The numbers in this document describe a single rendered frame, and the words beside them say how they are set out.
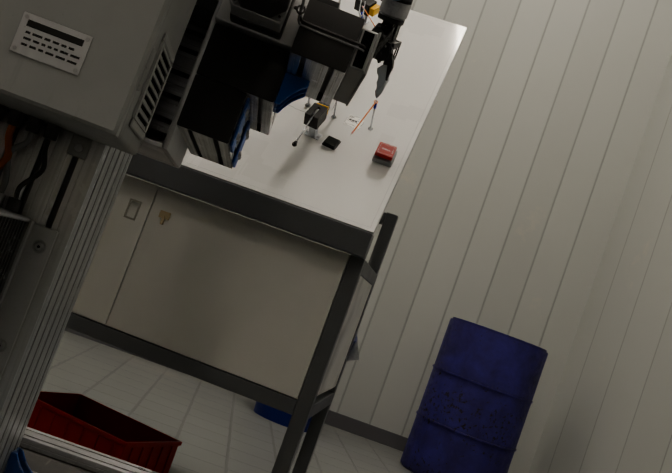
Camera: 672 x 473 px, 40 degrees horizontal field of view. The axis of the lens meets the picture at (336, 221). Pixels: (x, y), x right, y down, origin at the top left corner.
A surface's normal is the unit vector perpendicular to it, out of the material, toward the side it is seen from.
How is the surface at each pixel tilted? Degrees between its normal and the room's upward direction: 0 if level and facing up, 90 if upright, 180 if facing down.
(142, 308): 90
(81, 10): 90
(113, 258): 90
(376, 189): 52
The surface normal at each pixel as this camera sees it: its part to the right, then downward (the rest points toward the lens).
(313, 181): 0.13, -0.67
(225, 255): -0.10, -0.13
